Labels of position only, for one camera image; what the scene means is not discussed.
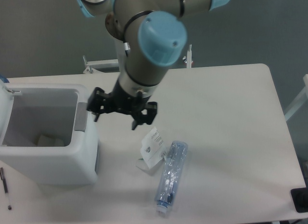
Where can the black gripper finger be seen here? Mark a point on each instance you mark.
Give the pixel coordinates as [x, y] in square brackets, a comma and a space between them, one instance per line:
[144, 115]
[97, 103]

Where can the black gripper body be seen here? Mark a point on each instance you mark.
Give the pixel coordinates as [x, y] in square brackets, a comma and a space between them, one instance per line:
[121, 102]

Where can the white trash can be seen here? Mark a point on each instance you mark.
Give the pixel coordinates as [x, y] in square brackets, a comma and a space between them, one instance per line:
[47, 133]

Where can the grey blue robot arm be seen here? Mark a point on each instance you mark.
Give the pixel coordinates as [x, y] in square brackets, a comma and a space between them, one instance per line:
[156, 36]

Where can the white crumpled paper package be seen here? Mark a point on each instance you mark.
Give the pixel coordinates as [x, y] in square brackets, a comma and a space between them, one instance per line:
[153, 150]

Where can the crushed blue plastic bottle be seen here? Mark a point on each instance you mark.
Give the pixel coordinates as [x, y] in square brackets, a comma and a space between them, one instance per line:
[170, 177]

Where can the blue object at left edge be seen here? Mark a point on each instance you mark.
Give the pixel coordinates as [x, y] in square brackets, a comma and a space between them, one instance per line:
[4, 79]

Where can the black pen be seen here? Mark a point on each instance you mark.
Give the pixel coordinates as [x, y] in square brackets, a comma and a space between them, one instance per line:
[5, 187]

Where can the black device at table edge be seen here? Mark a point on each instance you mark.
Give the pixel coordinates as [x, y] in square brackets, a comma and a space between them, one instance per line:
[300, 199]

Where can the white metal base frame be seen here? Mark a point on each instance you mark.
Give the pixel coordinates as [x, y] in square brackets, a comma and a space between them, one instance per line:
[113, 65]

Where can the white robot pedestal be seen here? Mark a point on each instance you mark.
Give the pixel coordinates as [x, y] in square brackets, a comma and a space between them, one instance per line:
[122, 48]

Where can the white frame at right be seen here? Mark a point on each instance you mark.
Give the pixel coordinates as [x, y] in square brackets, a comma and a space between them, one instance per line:
[298, 101]

